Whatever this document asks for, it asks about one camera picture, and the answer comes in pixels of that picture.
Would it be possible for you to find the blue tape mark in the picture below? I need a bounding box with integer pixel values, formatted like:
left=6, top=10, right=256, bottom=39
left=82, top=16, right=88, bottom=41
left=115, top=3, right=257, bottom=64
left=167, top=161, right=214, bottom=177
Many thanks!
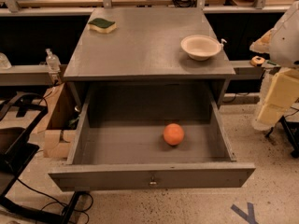
left=231, top=203, right=259, bottom=224

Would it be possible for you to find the white bowl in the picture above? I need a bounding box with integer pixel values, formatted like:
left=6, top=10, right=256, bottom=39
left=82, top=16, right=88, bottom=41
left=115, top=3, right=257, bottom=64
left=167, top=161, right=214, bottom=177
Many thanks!
left=180, top=35, right=223, bottom=61

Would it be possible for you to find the grey open drawer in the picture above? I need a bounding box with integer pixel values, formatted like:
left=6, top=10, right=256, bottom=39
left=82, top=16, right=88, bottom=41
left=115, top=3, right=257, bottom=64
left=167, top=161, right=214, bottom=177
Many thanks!
left=50, top=82, right=255, bottom=191

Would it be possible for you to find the black floor cable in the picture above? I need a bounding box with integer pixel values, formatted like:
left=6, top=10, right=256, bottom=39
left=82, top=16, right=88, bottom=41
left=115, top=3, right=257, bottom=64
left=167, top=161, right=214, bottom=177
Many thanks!
left=16, top=178, right=94, bottom=224

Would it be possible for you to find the cardboard box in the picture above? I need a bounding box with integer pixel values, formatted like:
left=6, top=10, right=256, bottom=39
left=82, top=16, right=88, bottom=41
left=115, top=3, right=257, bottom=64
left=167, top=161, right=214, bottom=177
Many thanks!
left=34, top=83, right=76, bottom=158

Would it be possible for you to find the orange fruit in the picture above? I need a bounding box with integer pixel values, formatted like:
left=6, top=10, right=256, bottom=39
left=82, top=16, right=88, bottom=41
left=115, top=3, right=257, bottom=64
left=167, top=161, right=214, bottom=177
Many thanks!
left=163, top=123, right=185, bottom=146

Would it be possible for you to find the clear plastic bottle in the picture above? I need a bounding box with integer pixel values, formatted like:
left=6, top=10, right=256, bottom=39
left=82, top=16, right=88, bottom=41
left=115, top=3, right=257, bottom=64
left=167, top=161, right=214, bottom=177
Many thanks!
left=46, top=49, right=61, bottom=72

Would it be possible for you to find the green and yellow sponge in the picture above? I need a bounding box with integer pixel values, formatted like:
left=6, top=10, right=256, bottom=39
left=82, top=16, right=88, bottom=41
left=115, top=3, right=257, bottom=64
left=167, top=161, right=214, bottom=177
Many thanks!
left=88, top=18, right=117, bottom=34

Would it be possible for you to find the brass drawer knob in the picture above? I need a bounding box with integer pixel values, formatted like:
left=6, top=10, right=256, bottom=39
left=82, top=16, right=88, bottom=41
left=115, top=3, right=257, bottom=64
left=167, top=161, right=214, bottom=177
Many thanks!
left=149, top=177, right=158, bottom=187

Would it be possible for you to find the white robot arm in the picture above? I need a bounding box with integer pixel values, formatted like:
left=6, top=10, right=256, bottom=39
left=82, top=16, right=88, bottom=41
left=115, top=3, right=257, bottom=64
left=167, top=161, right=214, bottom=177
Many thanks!
left=249, top=1, right=299, bottom=131

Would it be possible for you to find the grey wooden cabinet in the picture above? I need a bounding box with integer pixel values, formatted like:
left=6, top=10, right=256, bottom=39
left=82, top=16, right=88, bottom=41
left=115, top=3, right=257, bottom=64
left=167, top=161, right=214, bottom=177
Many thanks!
left=64, top=7, right=235, bottom=105

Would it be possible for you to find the small white pump bottle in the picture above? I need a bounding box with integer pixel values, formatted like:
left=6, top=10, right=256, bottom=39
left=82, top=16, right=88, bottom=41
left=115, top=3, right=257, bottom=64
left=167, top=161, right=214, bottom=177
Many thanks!
left=221, top=38, right=227, bottom=47

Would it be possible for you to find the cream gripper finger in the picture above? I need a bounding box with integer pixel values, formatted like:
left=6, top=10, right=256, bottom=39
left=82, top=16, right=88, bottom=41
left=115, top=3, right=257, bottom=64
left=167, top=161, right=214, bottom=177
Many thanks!
left=249, top=29, right=274, bottom=54
left=256, top=68, right=299, bottom=126

